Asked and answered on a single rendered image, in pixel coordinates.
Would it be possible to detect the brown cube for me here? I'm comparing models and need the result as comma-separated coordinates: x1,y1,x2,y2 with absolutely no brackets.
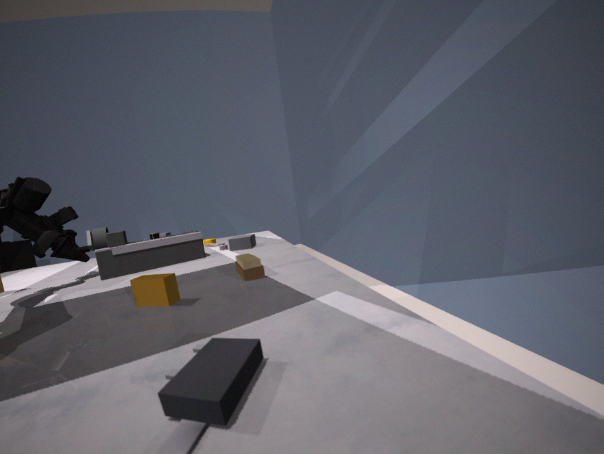
131,273,180,307

